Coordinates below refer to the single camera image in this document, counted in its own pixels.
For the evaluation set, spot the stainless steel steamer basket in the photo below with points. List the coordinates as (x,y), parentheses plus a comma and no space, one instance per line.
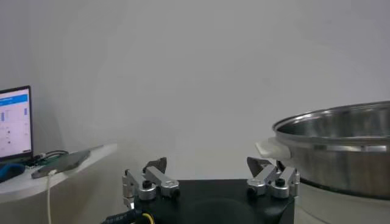
(341,164)

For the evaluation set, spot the white side table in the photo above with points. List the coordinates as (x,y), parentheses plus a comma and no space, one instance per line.
(97,152)

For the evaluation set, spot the white electric cooker base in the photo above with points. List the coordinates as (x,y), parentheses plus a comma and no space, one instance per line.
(341,210)

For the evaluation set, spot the black smartphone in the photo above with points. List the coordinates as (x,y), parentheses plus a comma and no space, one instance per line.
(64,162)

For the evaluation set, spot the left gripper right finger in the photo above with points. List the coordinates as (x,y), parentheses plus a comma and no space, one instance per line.
(274,182)

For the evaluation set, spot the blue computer mouse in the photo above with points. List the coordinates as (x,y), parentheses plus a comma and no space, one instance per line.
(10,172)

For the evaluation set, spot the green circuit board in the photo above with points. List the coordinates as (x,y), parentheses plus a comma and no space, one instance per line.
(45,160)

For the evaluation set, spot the black laptop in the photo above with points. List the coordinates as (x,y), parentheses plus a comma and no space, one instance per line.
(13,124)

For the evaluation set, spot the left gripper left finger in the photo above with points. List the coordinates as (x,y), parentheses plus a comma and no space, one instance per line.
(146,185)

